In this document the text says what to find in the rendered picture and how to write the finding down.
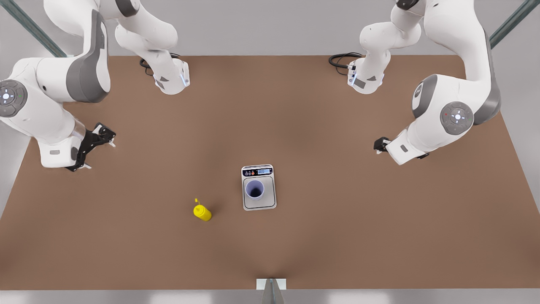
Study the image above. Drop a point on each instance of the pale blue cup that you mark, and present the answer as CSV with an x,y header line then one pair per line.
x,y
255,190

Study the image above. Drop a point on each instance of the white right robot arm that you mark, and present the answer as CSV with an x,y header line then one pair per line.
x,y
50,80

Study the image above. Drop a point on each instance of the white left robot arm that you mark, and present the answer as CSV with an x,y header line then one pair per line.
x,y
451,84

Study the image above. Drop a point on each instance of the yellow sauce squeeze bottle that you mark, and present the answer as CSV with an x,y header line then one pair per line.
x,y
203,212

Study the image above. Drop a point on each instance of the grey digital kitchen scale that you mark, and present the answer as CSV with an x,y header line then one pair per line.
x,y
259,204

